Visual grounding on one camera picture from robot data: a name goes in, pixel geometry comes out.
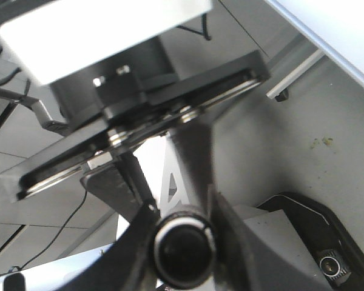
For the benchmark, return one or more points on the white whiteboard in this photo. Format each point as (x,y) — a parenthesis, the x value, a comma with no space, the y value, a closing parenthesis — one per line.
(335,27)

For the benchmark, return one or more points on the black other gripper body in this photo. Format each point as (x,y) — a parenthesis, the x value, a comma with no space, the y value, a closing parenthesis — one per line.
(121,101)

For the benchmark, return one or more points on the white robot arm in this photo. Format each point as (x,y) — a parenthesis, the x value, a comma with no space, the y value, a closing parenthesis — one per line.
(50,40)

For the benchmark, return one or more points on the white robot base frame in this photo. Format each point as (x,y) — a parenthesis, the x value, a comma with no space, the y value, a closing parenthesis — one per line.
(196,169)

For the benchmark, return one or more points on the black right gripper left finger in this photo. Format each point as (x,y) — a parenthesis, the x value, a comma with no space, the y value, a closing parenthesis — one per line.
(127,264)

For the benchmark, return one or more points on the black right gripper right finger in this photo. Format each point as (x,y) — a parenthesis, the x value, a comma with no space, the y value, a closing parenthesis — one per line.
(262,252)

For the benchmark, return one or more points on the black whiteboard marker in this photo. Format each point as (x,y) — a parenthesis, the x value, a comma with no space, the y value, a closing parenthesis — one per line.
(184,250)

